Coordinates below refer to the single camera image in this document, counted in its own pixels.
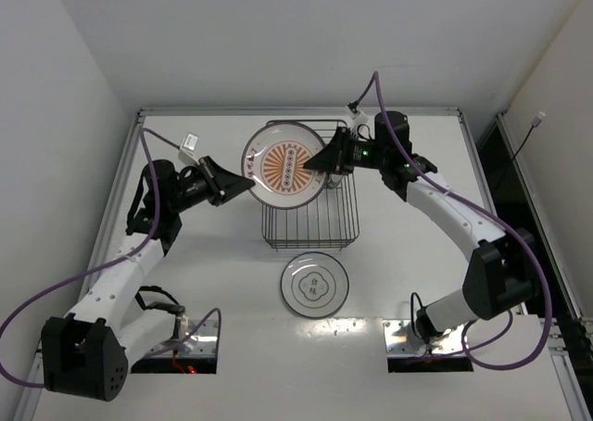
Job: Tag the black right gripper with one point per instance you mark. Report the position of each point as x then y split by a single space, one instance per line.
343 150

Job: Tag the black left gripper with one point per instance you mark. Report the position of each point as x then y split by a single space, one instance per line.
214 181

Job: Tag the orange sunburst plate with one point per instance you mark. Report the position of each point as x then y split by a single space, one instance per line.
274 158

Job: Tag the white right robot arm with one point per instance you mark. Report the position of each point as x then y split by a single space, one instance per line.
499 276

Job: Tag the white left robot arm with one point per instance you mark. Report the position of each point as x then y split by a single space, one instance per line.
90 351

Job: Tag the white plate thin green rim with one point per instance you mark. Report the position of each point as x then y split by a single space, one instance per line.
314 285

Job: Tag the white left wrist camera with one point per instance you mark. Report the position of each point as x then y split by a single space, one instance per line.
186 153

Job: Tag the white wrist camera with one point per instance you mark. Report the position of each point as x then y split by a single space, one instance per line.
357 117
186 153

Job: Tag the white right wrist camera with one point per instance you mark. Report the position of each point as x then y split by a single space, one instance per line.
357 117

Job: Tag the grey wire dish rack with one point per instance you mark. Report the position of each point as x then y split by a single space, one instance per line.
330 221

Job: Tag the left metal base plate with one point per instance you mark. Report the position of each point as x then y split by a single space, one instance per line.
194 340

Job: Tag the metal base plate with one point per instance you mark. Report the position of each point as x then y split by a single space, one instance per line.
400 342
194 340

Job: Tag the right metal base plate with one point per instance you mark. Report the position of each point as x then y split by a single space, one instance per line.
400 342

